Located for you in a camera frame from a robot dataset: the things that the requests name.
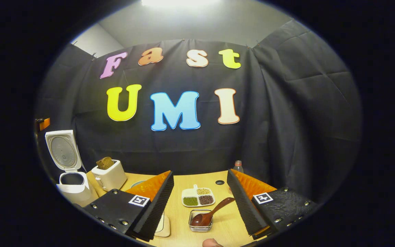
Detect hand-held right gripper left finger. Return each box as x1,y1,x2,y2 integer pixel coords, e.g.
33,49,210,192
83,170,175,242

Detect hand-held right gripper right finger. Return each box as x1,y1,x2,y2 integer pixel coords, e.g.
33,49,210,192
227,169,318,240

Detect brown wooden spoon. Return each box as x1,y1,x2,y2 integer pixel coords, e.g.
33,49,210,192
191,197,236,227

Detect wire chopstick holder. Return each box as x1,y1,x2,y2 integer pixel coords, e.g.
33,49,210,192
188,209,214,233

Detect white rice cooker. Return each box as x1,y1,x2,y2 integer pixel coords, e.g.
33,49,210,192
45,130,99,207

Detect clear glass container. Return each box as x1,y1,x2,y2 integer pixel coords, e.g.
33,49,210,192
155,211,171,238

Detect white divided dish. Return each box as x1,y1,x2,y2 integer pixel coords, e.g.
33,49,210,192
181,185,216,208

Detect white toaster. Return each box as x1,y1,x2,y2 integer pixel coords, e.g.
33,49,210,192
91,160,128,192

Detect black backdrop cloth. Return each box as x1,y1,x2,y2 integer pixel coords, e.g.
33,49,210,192
35,19,362,206

